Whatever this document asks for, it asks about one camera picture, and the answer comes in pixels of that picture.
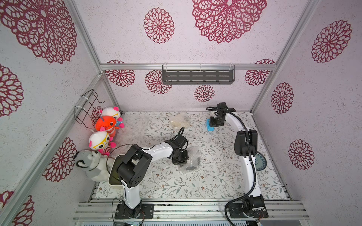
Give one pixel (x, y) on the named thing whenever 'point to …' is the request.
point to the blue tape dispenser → (209, 128)
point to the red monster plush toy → (109, 123)
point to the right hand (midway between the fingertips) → (210, 122)
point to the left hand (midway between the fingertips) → (187, 162)
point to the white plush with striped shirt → (101, 141)
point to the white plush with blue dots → (114, 113)
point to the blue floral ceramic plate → (260, 162)
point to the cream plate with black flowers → (179, 120)
